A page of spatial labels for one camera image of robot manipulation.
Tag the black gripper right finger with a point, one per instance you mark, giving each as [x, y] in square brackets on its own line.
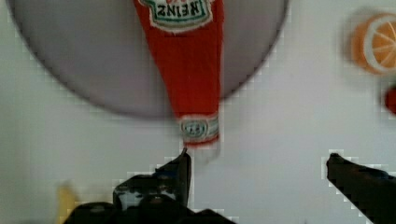
[371, 190]

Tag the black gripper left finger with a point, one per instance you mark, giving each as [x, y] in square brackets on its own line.
[159, 198]

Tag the red plush ketchup bottle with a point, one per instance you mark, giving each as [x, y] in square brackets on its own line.
[185, 40]

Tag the grey round plate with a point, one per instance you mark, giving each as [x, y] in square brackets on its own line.
[97, 49]

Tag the peeled banana toy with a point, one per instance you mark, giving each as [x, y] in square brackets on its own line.
[66, 203]

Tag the red strawberry toy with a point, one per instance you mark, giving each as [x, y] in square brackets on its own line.
[390, 101]

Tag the orange slice toy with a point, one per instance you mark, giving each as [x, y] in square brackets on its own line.
[373, 44]

